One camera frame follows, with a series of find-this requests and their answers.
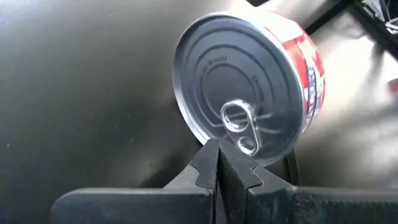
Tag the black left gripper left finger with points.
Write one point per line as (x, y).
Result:
(140, 205)

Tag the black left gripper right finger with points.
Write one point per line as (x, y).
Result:
(280, 205)

